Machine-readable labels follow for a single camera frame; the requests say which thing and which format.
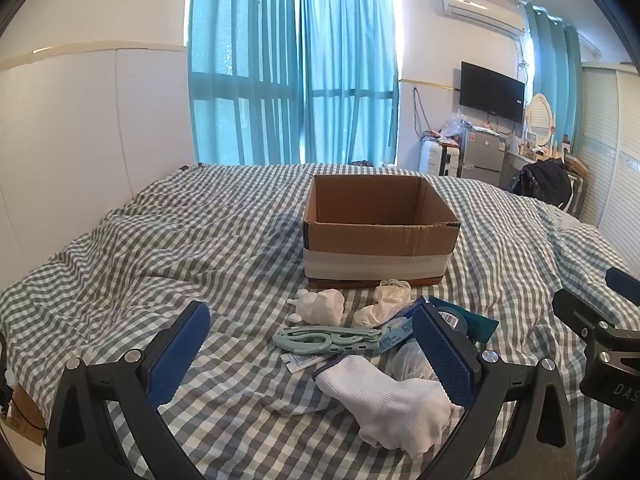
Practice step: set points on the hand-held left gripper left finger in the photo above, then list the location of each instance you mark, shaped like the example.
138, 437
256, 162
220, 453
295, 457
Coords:
181, 350

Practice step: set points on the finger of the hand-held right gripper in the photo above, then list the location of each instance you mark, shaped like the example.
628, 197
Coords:
580, 312
625, 282

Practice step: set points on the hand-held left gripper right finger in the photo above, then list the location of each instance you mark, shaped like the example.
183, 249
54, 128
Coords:
442, 355

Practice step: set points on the white lace sock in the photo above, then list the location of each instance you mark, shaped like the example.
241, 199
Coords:
387, 302

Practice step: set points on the brown cardboard box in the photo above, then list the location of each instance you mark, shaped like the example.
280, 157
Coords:
375, 250

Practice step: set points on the white plush toy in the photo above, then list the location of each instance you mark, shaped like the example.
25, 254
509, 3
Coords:
320, 306

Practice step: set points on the clear plastic bag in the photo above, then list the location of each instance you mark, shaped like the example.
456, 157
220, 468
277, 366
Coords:
412, 362
456, 125

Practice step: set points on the teal packet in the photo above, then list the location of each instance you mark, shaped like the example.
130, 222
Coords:
480, 325

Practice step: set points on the light blue packet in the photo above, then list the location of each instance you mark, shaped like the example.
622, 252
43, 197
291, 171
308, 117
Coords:
397, 332

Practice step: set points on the grey checked bedsheet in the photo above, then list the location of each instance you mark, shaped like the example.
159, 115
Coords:
200, 240

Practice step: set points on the small white sachet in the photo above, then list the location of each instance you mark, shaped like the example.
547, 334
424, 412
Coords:
300, 361

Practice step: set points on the green folding hanger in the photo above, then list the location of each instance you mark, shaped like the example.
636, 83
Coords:
320, 340

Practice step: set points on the black backpack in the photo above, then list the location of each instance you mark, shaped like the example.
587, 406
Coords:
542, 180

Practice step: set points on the white wardrobe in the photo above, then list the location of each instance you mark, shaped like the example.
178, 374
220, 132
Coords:
612, 150

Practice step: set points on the small floor cardboard box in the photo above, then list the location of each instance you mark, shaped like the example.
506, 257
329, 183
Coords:
25, 417

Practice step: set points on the silver mini fridge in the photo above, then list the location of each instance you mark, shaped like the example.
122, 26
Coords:
484, 155

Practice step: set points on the white oval mirror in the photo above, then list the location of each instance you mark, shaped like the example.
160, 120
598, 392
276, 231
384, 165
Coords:
540, 117

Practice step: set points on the white suitcase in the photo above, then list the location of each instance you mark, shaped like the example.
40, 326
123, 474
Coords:
440, 159

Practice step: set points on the narrow teal curtain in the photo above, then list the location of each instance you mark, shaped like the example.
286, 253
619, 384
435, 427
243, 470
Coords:
552, 75

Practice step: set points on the wide teal curtain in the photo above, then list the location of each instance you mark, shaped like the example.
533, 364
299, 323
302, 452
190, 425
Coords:
240, 60

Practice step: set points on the white air conditioner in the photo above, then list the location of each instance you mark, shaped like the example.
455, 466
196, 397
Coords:
482, 12

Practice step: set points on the black wall television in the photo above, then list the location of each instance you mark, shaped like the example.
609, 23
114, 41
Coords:
492, 91

